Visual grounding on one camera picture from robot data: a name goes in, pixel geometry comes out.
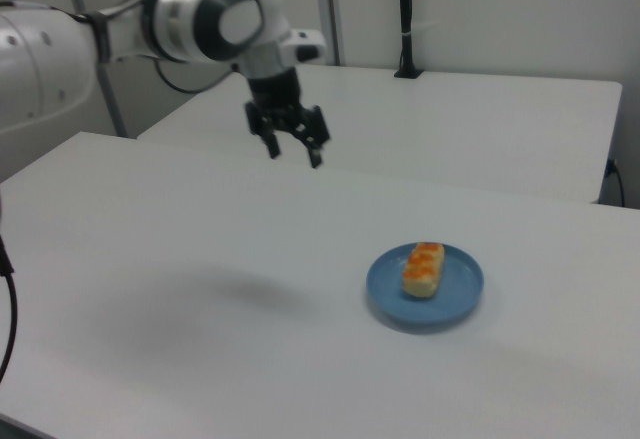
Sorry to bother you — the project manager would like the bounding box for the white side table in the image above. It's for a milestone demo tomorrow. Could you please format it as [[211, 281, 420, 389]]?
[[136, 62, 624, 206]]

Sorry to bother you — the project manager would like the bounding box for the black pole with clamp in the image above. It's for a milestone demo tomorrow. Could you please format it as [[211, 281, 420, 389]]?
[[393, 0, 427, 81]]

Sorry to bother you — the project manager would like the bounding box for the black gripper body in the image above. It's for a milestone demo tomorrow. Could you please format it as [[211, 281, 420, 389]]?
[[243, 66, 333, 149]]

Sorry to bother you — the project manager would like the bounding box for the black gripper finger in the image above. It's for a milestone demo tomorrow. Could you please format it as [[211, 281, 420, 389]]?
[[263, 129, 282, 161], [303, 136, 325, 170]]

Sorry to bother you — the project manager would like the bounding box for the blue round plate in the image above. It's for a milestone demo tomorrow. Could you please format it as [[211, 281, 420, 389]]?
[[365, 241, 486, 335]]

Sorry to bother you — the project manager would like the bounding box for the aluminium frame post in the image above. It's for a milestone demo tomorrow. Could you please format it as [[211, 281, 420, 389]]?
[[313, 0, 347, 66], [58, 0, 127, 139]]

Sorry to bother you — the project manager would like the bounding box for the orange glazed bread loaf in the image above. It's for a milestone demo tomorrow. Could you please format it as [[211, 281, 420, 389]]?
[[402, 241, 447, 299]]

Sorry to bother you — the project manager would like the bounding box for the thick black cable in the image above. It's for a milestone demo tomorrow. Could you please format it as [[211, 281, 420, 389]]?
[[0, 233, 20, 386]]

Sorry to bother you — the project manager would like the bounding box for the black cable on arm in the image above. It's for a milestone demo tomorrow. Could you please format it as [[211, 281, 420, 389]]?
[[152, 56, 242, 95]]

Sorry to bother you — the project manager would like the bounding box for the black cable with blue plug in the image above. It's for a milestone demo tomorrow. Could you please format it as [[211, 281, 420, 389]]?
[[605, 157, 627, 207]]

